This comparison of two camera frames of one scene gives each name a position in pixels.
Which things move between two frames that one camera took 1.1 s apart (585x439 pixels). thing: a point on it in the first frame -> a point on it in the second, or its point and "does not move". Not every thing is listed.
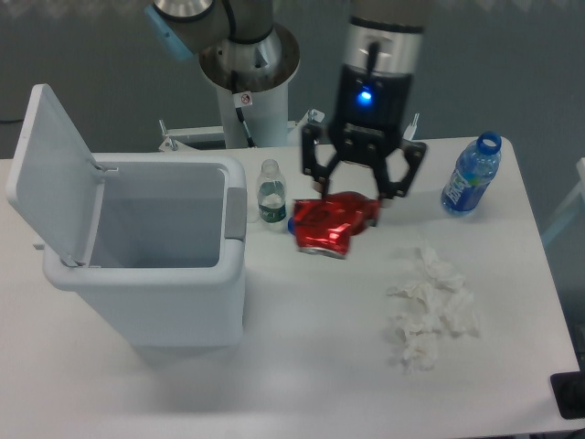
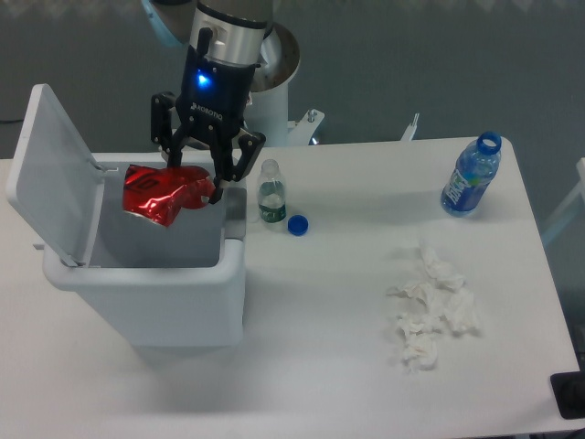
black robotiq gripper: x=369 y=112 -> x=214 y=97
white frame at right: x=569 y=202 does not move
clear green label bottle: x=271 y=200 does not move
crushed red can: x=324 y=229 -> x=160 y=195
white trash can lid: x=53 y=182 does not move
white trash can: x=166 y=265 does not move
